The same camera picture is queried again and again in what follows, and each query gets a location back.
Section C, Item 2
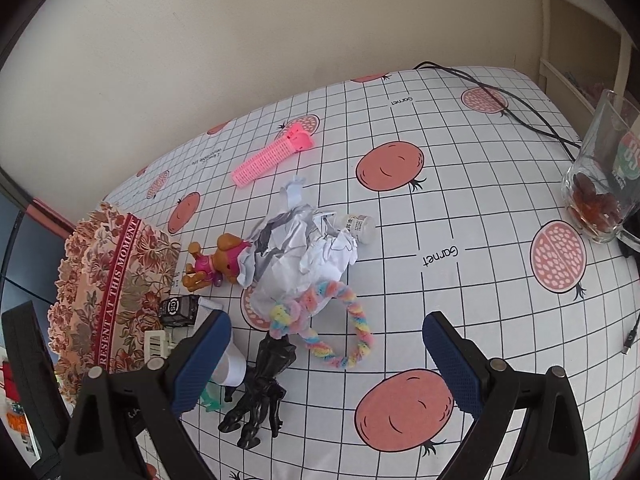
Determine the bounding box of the pink perforated plastic tube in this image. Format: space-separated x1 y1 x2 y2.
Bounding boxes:
231 121 316 187

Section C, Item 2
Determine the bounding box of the white paper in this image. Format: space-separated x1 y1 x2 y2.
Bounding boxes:
237 175 360 318

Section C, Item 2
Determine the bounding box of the green plastic piece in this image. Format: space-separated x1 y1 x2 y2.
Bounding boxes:
200 382 223 411

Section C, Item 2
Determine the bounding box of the small black box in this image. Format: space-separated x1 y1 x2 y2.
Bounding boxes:
159 295 201 328

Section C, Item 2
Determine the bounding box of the black cable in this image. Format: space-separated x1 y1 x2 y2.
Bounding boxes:
414 61 583 163

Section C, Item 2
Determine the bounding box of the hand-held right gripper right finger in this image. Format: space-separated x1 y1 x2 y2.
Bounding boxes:
422 311 591 480

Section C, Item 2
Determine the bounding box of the floral paper box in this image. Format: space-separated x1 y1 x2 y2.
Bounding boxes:
49 201 182 396

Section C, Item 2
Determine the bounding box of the dark blue cabinet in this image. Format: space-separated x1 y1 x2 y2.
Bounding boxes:
0 170 38 311

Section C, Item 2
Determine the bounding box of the glass mug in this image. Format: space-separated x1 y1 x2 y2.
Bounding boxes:
560 89 640 245

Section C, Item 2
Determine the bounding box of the brown dog toy figure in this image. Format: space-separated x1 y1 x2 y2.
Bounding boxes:
181 232 253 293

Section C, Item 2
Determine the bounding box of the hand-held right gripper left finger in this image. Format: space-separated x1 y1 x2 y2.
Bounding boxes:
60 309 233 480

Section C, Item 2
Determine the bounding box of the white tape roll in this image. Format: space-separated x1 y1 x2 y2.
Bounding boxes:
210 342 247 387

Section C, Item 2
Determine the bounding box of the pile of red dates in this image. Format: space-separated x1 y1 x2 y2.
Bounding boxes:
572 172 626 226

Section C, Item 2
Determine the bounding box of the black toy hand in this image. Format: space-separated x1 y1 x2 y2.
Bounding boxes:
218 332 298 451

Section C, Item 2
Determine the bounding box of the cable with metal plug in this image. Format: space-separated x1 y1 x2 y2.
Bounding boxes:
620 310 640 356

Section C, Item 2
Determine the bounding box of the black frame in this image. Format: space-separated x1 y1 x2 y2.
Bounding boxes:
0 304 68 480

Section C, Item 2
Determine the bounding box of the rainbow twisted fuzzy ring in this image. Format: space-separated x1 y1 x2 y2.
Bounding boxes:
269 280 373 370

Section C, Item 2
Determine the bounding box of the small white bottle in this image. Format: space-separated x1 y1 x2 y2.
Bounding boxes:
340 212 377 245

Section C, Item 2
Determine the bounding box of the white shelf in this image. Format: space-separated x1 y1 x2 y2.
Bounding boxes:
540 0 640 126

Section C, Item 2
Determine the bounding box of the salmon pink board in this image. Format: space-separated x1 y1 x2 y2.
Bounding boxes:
25 199 76 238

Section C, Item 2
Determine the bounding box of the black plush object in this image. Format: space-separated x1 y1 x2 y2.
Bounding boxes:
617 232 640 261

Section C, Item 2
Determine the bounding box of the desktop with pomegranate grid tablecloth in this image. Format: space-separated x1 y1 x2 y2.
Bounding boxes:
49 62 640 480

